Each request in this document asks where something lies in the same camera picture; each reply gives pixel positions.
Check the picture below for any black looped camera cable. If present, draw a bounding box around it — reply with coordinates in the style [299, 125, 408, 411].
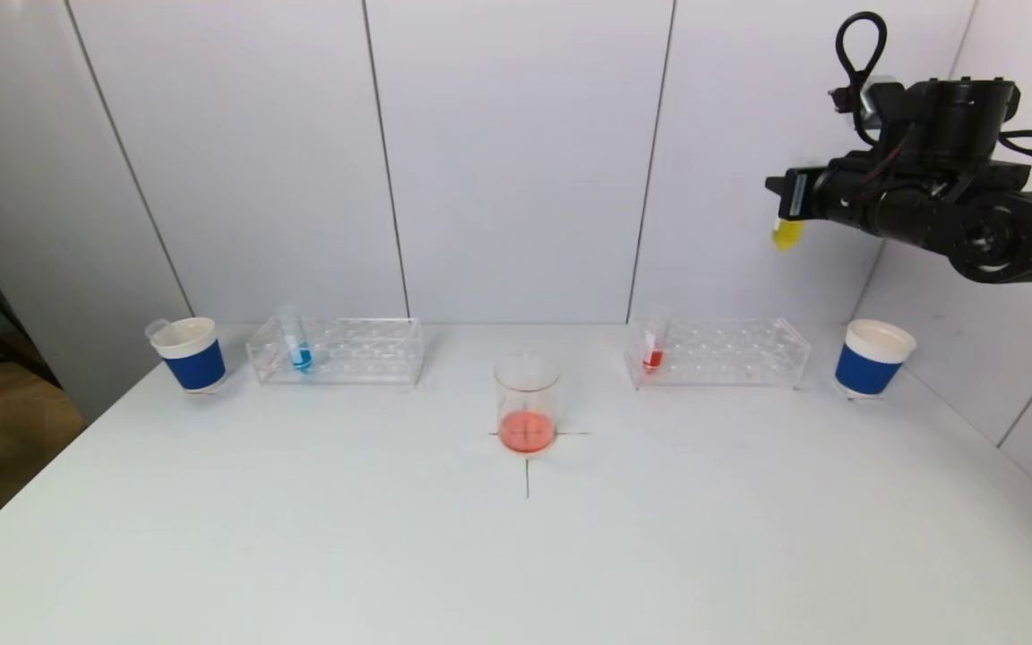
[832, 10, 890, 147]

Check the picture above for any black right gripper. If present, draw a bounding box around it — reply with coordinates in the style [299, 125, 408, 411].
[765, 166, 882, 237]

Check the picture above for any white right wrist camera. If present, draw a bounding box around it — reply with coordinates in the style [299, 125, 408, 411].
[858, 81, 907, 128]

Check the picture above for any test tube with blue pigment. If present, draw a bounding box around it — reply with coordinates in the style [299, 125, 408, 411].
[276, 305, 316, 376]

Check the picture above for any clear acrylic test tube rack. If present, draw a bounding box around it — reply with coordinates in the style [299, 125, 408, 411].
[247, 317, 426, 389]
[625, 314, 811, 391]

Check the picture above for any test tube with red pigment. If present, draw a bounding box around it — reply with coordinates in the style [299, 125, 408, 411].
[641, 305, 672, 376]

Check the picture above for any blue white paper cup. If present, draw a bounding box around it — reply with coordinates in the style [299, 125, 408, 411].
[834, 319, 917, 400]
[152, 316, 229, 396]

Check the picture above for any clear glass beaker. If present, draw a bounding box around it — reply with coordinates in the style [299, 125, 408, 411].
[494, 353, 562, 455]

